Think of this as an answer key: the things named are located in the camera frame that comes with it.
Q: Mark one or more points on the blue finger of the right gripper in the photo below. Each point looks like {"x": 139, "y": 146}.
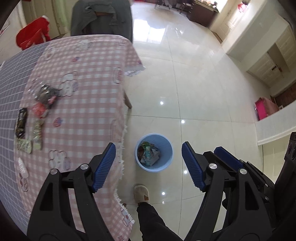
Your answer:
{"x": 228, "y": 159}

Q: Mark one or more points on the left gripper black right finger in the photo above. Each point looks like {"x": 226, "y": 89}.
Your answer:
{"x": 196, "y": 165}

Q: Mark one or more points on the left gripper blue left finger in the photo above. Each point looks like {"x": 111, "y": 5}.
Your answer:
{"x": 100, "y": 166}

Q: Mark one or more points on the pale green snack wrapper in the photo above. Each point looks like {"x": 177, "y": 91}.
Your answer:
{"x": 37, "y": 135}

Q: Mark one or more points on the blue plastic trash bin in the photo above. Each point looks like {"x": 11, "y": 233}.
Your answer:
{"x": 165, "y": 147}

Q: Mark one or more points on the trash in bin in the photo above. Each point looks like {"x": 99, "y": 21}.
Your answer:
{"x": 148, "y": 154}

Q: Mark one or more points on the right beige slipper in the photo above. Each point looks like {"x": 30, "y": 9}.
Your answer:
{"x": 141, "y": 194}

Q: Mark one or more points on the pink box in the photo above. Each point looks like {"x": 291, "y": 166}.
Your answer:
{"x": 265, "y": 107}

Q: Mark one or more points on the person's leg dark trousers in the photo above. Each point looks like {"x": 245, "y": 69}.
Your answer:
{"x": 152, "y": 225}

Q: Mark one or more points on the pink checkered tablecloth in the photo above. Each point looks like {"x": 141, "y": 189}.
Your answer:
{"x": 90, "y": 113}

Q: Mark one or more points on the white small bottle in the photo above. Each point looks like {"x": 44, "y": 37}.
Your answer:
{"x": 22, "y": 168}

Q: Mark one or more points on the wooden table leg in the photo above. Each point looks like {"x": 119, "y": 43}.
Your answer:
{"x": 127, "y": 100}

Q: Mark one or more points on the red small snack wrapper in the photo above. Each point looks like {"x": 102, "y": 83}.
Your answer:
{"x": 40, "y": 110}

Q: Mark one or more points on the black long snack wrapper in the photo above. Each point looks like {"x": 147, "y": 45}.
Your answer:
{"x": 21, "y": 122}

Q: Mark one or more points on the black red snack wrapper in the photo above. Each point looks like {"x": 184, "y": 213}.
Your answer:
{"x": 47, "y": 95}

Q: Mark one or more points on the clear plastic wrapper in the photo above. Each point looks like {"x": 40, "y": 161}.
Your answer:
{"x": 35, "y": 86}

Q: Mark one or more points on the grey grid tablecloth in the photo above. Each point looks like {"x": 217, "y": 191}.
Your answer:
{"x": 15, "y": 73}

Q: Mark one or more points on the dark wooden cabinet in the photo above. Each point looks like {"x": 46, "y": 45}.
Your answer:
{"x": 202, "y": 13}

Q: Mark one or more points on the red bag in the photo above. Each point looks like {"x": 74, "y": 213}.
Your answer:
{"x": 36, "y": 32}

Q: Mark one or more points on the chair with grey jacket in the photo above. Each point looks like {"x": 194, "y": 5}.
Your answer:
{"x": 102, "y": 18}

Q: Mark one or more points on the green door curtain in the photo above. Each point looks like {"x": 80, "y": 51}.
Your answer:
{"x": 63, "y": 10}

